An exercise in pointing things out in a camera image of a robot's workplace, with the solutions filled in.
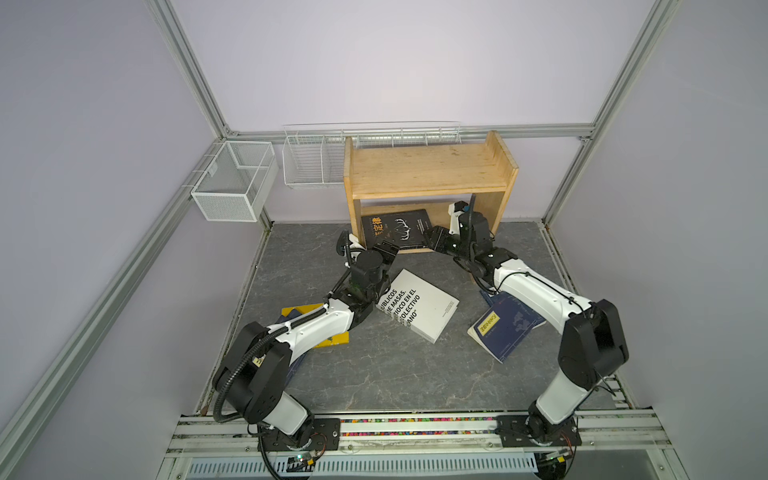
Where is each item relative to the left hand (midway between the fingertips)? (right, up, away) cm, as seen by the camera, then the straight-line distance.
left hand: (396, 238), depth 81 cm
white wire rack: (-27, +28, +15) cm, 42 cm away
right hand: (+9, +1, +5) cm, 10 cm away
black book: (+3, +3, +8) cm, 9 cm away
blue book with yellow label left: (-29, -36, +2) cm, 47 cm away
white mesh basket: (-55, +20, +20) cm, 62 cm away
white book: (+7, -21, +12) cm, 25 cm away
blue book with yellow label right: (+32, -27, +9) cm, 43 cm away
